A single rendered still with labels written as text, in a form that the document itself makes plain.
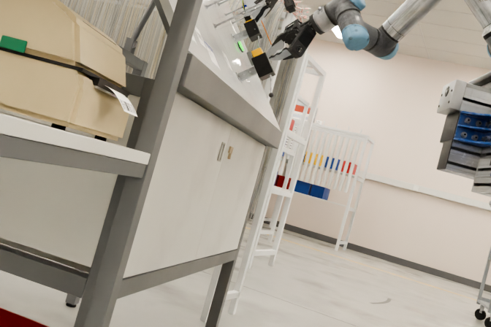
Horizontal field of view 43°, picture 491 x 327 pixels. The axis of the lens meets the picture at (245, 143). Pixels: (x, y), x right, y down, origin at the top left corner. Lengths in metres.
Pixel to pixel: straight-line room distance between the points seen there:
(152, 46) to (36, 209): 1.89
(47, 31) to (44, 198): 0.44
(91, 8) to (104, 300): 2.41
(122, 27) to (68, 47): 2.32
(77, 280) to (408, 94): 9.35
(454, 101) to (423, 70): 8.49
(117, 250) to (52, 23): 0.41
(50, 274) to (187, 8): 0.57
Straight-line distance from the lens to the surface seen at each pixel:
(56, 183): 1.27
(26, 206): 1.30
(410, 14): 1.93
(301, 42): 1.94
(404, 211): 10.10
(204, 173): 1.62
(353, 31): 1.86
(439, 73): 10.39
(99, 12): 3.34
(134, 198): 1.10
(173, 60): 1.11
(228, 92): 1.48
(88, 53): 0.94
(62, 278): 1.26
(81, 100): 0.90
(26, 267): 1.29
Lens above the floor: 0.67
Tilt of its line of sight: 3 degrees up
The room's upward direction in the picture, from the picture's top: 16 degrees clockwise
